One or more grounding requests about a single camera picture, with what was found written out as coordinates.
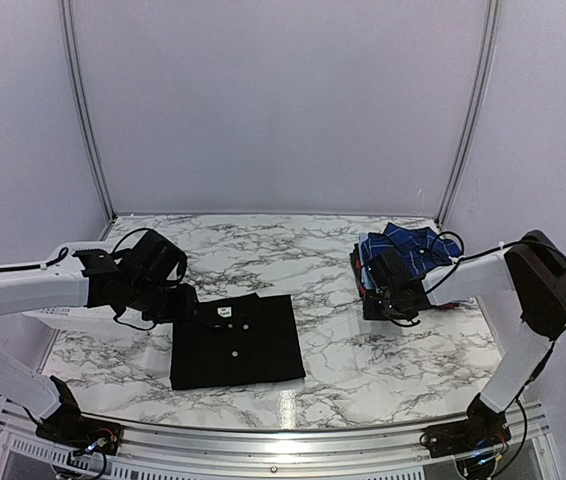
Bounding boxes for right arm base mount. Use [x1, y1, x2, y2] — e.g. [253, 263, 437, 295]
[419, 420, 511, 458]

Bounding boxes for red plaid shirt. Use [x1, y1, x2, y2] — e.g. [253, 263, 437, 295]
[349, 244, 461, 328]

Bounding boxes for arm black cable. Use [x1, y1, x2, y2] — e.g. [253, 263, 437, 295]
[0, 227, 189, 331]
[377, 229, 566, 451]

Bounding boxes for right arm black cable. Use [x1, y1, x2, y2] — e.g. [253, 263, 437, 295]
[377, 229, 566, 451]

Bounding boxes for left aluminium frame post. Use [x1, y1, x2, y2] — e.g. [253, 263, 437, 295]
[58, 0, 117, 223]

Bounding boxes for front aluminium rail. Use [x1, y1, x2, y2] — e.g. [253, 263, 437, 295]
[0, 403, 562, 479]

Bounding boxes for black long sleeve shirt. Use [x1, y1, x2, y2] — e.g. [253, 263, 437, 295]
[169, 293, 306, 391]

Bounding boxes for right aluminium frame post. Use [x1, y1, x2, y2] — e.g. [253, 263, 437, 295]
[435, 0, 502, 226]

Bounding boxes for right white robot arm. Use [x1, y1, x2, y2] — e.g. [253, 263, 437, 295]
[356, 223, 566, 448]

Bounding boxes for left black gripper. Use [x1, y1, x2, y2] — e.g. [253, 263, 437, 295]
[128, 278, 203, 324]

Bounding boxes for aluminium frame post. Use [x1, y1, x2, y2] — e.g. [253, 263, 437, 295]
[58, 0, 117, 223]
[435, 0, 502, 226]

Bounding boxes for white plastic basket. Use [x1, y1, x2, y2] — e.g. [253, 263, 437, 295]
[22, 306, 148, 337]

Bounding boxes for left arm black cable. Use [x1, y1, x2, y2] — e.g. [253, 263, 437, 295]
[0, 227, 189, 331]

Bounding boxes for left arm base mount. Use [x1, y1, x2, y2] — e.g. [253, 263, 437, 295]
[35, 412, 122, 455]

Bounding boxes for blue plaid shirt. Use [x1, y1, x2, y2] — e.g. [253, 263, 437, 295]
[362, 222, 464, 277]

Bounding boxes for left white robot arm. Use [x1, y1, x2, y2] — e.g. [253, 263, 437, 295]
[0, 228, 192, 445]

